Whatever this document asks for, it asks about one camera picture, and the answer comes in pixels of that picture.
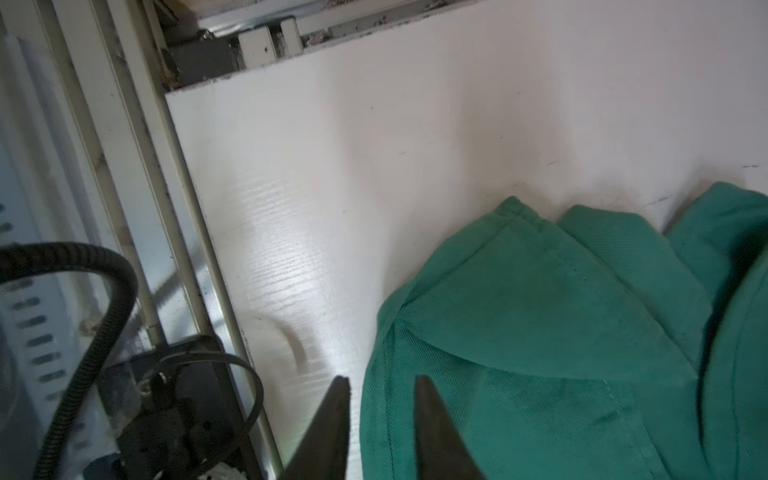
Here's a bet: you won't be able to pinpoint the green trousers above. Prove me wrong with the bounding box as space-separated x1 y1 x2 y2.
360 182 767 479

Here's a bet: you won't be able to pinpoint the black corrugated cable hose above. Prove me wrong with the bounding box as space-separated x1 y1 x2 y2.
0 241 140 480

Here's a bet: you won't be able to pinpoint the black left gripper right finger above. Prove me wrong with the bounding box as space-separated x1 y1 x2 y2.
414 375 485 479

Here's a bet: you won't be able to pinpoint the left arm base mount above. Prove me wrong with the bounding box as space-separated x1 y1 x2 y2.
84 335 265 479

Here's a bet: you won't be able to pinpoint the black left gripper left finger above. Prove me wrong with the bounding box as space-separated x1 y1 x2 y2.
280 376 351 479

